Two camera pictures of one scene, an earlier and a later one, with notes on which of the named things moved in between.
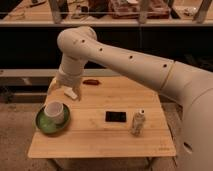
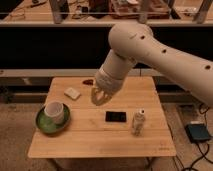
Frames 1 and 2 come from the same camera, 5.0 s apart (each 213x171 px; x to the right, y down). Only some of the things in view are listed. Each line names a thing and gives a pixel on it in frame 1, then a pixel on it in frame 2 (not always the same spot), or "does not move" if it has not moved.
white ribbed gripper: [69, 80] → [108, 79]
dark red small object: [91, 82] does not move
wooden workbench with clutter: [106, 12] does not move
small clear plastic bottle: [138, 122] does not move
